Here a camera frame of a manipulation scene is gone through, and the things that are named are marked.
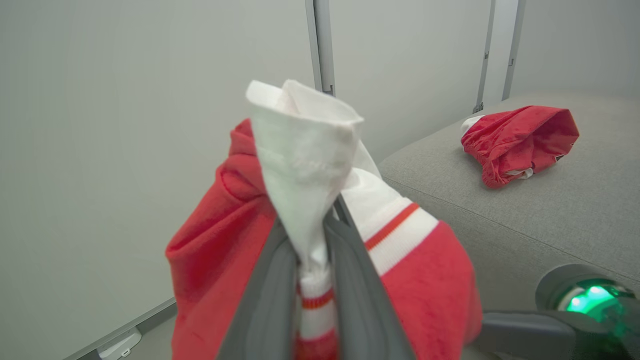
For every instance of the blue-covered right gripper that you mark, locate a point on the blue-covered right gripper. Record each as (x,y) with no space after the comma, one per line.
(617,325)

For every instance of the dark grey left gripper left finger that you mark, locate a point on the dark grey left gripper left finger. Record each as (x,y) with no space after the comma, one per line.
(267,305)

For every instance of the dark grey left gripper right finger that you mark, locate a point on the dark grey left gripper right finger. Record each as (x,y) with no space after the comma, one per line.
(360,310)

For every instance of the red garment with striped cuff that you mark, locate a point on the red garment with striped cuff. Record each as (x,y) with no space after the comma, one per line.
(225,260)

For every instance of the red garment with printed logo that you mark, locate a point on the red garment with printed logo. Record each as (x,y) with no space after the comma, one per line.
(520,140)

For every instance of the grey fabric sofa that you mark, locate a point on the grey fabric sofa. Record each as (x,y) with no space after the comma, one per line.
(525,225)

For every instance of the wide white partition panel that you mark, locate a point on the wide white partition panel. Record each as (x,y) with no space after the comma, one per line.
(125,150)

